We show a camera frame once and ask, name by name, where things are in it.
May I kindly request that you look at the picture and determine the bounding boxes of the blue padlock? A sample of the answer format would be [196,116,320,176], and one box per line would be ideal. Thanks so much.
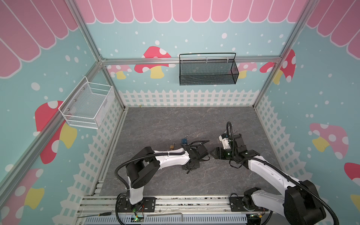
[181,135,189,145]

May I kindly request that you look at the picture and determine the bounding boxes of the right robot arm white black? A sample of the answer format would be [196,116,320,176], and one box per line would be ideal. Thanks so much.
[211,122,340,225]

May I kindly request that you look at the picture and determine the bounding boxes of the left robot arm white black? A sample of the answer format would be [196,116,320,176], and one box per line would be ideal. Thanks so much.
[114,140,209,206]

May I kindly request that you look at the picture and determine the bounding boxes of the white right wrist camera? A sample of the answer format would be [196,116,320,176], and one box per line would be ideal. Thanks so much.
[219,133,231,150]

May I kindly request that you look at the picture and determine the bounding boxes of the black wire mesh basket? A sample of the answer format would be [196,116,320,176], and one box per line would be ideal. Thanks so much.
[179,52,240,86]

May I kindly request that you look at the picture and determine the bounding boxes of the yellow handled screwdriver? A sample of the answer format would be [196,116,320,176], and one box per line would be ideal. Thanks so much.
[78,211,112,218]

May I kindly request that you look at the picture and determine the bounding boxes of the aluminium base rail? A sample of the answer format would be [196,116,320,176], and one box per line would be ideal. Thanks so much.
[74,195,270,225]

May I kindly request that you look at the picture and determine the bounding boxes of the white wire mesh basket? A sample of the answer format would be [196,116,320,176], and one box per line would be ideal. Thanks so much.
[59,77,115,129]

